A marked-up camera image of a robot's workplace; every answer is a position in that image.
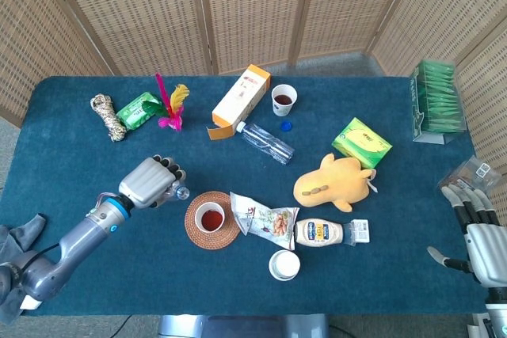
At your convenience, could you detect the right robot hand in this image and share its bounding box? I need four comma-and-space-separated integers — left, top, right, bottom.
426, 185, 507, 286

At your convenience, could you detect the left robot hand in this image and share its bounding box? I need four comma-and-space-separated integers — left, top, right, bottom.
118, 155, 187, 209

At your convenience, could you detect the cola bottle blue label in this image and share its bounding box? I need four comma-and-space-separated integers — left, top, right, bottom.
162, 180, 192, 203

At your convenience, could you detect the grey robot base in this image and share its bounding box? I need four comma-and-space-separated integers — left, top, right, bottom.
157, 313, 330, 338

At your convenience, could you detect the paper cup green print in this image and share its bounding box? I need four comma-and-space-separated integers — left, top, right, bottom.
194, 201, 226, 233

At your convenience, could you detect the clear empty water bottle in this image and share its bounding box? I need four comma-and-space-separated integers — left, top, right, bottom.
235, 120, 295, 165

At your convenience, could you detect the paper cup blue flower print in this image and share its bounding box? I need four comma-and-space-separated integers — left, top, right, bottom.
271, 84, 298, 117

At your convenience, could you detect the white lidded cup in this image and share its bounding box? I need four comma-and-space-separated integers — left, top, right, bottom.
268, 249, 301, 282

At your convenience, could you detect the mayonnaise squeeze bottle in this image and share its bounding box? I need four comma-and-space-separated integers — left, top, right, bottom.
295, 218, 372, 247

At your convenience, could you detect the colourful feather shuttlecock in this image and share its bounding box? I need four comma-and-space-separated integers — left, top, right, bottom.
141, 73, 191, 132

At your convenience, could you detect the green tissue pack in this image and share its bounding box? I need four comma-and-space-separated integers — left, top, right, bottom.
116, 91, 163, 131

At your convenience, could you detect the clear plastic snack package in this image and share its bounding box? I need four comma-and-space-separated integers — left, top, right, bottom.
437, 155, 503, 196

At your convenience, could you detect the round woven rattan coaster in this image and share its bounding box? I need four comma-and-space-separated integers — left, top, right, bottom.
184, 191, 242, 251

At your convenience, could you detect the crumpled snack bag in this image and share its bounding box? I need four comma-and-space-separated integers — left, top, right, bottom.
229, 192, 301, 252

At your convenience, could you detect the orange and white carton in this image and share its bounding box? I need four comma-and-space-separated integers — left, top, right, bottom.
206, 63, 273, 142

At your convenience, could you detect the blue felt tablecloth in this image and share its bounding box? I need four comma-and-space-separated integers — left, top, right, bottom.
0, 75, 492, 317

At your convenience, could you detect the green tea bag box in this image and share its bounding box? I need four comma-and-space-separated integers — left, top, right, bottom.
409, 59, 468, 144

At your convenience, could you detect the yellow-green tissue box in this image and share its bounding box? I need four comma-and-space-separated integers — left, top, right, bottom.
331, 117, 394, 170

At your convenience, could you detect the yellow plush toy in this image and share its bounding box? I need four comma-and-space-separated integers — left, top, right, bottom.
292, 153, 378, 213

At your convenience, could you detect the woven bamboo folding screen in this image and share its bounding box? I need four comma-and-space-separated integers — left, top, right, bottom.
0, 0, 507, 175

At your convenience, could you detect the bundle of twisted rope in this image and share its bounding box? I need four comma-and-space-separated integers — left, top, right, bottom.
90, 93, 128, 142

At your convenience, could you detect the black floor cable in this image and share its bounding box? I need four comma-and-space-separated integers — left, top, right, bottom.
106, 315, 134, 337

